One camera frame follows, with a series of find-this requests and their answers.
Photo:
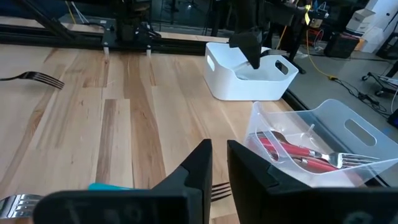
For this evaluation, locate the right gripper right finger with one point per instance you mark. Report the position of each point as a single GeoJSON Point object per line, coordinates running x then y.
{"type": "Point", "coordinates": [280, 205]}

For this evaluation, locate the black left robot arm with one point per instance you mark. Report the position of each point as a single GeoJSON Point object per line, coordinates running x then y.
{"type": "Point", "coordinates": [130, 31]}

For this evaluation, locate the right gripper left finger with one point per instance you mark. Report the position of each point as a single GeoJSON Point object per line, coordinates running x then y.
{"type": "Point", "coordinates": [174, 205]}

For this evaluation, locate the black chair base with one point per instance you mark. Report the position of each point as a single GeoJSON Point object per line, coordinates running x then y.
{"type": "Point", "coordinates": [381, 87]}

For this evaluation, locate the clear plastic bin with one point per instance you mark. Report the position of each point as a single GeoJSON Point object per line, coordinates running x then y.
{"type": "Point", "coordinates": [357, 118]}

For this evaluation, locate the white plastic bin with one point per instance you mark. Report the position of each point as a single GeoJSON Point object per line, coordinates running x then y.
{"type": "Point", "coordinates": [236, 87]}

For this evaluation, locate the black equipment case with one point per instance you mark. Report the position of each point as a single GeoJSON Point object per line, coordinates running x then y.
{"type": "Point", "coordinates": [340, 45]}

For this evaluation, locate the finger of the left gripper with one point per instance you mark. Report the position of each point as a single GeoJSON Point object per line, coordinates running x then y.
{"type": "Point", "coordinates": [252, 43]}

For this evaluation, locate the white cardboard box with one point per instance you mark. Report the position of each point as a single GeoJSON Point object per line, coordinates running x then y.
{"type": "Point", "coordinates": [382, 28]}
{"type": "Point", "coordinates": [360, 21]}

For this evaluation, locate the black tripod stand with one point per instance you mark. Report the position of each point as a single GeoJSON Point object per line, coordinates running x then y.
{"type": "Point", "coordinates": [295, 56]}

